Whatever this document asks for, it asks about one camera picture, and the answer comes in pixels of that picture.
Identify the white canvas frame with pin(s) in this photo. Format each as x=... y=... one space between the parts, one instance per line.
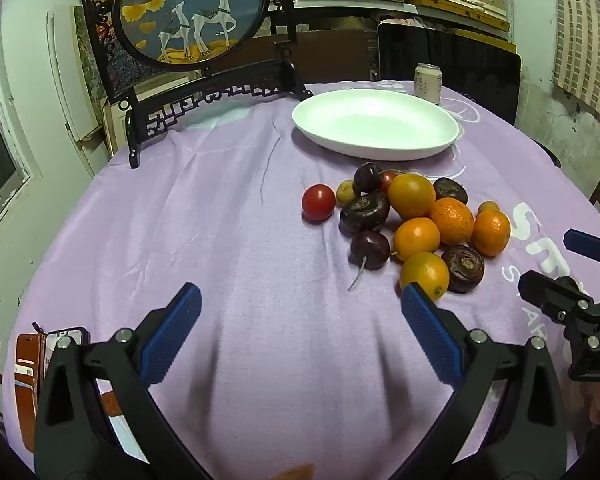
x=65 y=75

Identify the white oval plate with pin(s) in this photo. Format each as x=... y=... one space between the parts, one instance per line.
x=375 y=120

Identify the small yellow cherry tomato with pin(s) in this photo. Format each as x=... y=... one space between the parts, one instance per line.
x=343 y=193
x=488 y=206

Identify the round deer screen black stand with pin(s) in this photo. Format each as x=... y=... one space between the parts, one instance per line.
x=195 y=15

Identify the smooth yellow-orange orange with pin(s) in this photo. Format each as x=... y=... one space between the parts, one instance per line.
x=424 y=274
x=416 y=238
x=411 y=195

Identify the rough orange mandarin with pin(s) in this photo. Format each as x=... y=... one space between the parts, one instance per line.
x=491 y=232
x=452 y=220

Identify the dark red cherry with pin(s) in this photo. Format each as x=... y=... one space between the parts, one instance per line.
x=366 y=176
x=370 y=250

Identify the dark water chestnut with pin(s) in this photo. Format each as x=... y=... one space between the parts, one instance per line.
x=451 y=190
x=462 y=268
x=362 y=212

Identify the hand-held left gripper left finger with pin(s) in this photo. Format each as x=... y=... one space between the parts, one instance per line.
x=172 y=330

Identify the orange blurry object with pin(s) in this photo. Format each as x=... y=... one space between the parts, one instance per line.
x=296 y=472

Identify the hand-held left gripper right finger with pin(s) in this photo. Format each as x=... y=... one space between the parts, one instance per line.
x=432 y=332

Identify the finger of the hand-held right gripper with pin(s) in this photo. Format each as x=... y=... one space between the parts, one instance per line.
x=550 y=285
x=587 y=245

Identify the large red tomato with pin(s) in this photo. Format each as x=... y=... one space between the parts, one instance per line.
x=318 y=202

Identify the small red cherry tomato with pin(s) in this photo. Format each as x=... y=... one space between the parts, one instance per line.
x=389 y=178

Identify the checkered curtain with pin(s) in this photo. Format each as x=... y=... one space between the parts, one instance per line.
x=585 y=35

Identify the purple printed tablecloth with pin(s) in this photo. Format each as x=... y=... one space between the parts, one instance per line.
x=230 y=240

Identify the pale pink drink can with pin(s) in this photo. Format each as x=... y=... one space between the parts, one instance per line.
x=427 y=85

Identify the phone in brown wallet case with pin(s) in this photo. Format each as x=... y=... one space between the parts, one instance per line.
x=27 y=390

